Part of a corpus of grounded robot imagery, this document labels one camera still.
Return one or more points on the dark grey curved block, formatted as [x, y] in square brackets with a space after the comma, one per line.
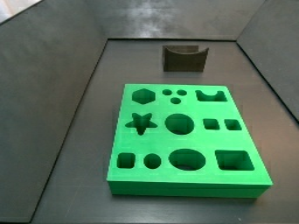
[183, 58]

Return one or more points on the green shape sorting board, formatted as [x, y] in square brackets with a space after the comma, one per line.
[182, 144]

